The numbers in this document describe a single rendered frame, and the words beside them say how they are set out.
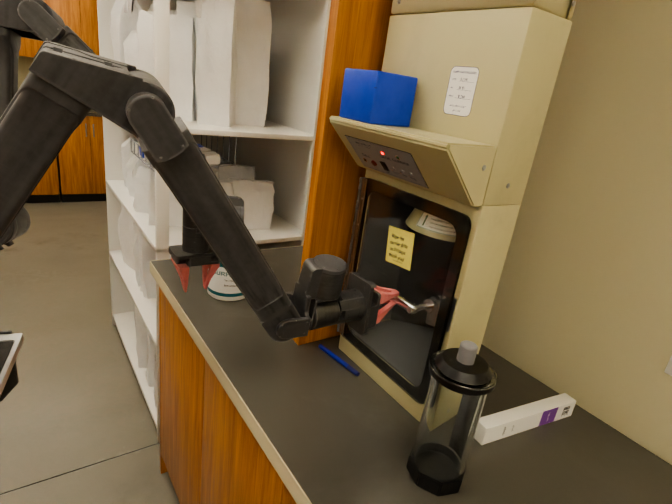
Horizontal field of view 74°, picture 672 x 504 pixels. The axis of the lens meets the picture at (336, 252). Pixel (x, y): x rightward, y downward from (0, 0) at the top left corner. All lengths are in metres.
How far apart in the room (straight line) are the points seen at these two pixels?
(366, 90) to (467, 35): 0.19
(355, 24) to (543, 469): 0.95
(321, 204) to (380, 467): 0.55
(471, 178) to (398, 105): 0.22
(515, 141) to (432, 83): 0.19
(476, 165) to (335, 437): 0.56
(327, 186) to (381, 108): 0.26
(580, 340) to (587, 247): 0.22
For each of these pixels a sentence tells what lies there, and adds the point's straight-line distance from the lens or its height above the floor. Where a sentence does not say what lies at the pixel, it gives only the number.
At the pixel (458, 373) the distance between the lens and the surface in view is 0.74.
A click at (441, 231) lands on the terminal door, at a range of 0.83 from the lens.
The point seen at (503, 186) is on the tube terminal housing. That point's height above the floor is 1.44.
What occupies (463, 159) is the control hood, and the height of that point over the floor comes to 1.49.
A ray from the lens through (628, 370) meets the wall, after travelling 1.21.
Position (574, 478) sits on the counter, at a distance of 1.04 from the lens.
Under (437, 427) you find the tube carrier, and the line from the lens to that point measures 0.80.
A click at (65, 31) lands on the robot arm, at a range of 1.01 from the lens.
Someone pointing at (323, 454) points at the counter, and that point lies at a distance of 0.89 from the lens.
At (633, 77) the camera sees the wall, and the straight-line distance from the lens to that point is 1.17.
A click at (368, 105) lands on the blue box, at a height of 1.54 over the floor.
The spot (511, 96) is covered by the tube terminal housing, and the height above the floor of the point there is 1.59.
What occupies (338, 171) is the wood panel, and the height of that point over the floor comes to 1.39.
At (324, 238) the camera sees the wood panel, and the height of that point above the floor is 1.23.
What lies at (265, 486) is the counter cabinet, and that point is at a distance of 1.07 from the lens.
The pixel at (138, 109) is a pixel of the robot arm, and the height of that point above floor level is 1.52.
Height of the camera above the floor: 1.56
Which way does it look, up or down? 20 degrees down
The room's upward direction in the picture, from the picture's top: 8 degrees clockwise
